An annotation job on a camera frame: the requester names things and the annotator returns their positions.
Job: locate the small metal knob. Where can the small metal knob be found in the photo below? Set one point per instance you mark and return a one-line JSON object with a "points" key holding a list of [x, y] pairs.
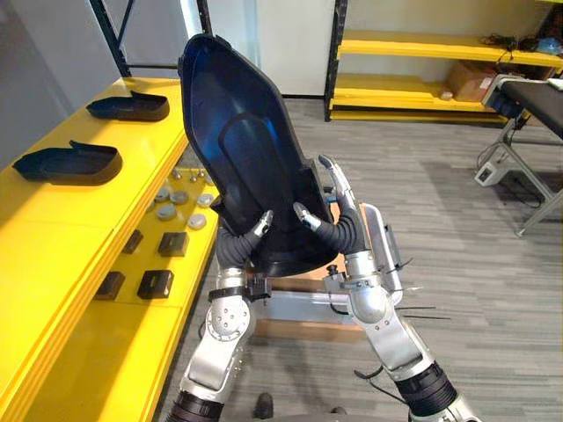
{"points": [[193, 176], [177, 174], [202, 173]]}

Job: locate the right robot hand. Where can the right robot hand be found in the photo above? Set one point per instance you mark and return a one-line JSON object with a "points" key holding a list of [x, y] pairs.
{"points": [[354, 228]]}

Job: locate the flat cardboard box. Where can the flat cardboard box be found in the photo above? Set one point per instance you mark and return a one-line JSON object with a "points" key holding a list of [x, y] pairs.
{"points": [[308, 330]]}

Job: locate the grey device box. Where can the grey device box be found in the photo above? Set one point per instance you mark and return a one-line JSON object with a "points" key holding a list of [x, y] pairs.
{"points": [[497, 94]]}

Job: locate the black top metal table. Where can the black top metal table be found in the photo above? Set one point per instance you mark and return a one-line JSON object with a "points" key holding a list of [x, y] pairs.
{"points": [[534, 99]]}

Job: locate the large black plastic housing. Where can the large black plastic housing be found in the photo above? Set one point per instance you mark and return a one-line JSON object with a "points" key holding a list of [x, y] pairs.
{"points": [[246, 132]]}

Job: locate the dark robot foot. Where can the dark robot foot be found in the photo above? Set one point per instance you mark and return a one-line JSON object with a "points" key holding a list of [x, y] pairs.
{"points": [[264, 405]]}

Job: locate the long yellow shelf unit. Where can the long yellow shelf unit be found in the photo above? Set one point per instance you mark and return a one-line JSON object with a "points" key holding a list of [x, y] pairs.
{"points": [[66, 246]]}

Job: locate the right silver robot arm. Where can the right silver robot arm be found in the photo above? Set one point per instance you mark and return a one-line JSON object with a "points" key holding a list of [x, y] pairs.
{"points": [[387, 334]]}

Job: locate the yellow shelf rack black posts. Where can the yellow shelf rack black posts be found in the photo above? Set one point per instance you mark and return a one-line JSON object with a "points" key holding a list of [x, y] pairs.
{"points": [[396, 46]]}

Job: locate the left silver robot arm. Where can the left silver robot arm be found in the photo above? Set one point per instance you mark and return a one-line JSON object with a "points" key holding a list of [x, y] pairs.
{"points": [[224, 321]]}

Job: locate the small black box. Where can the small black box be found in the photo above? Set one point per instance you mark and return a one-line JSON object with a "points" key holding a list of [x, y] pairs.
{"points": [[173, 244], [110, 285], [155, 284], [133, 242]]}

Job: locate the grey round disc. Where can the grey round disc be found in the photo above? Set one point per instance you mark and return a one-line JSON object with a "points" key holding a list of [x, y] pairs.
{"points": [[166, 212], [196, 220], [179, 197], [163, 195], [205, 200]]}

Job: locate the white power box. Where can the white power box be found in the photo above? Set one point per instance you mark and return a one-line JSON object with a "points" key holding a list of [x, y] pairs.
{"points": [[488, 172]]}

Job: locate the white wall panel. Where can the white wall panel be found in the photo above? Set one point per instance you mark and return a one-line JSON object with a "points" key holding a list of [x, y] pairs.
{"points": [[299, 44]]}

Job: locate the blue cloth bundle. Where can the blue cloth bundle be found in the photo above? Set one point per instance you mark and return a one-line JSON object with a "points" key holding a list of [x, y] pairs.
{"points": [[550, 45]]}

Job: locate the brown cardboard box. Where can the brown cardboard box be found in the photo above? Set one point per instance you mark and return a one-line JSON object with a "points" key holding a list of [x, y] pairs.
{"points": [[470, 81]]}

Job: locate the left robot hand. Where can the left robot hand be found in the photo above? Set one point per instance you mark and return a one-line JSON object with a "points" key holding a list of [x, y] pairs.
{"points": [[233, 250]]}

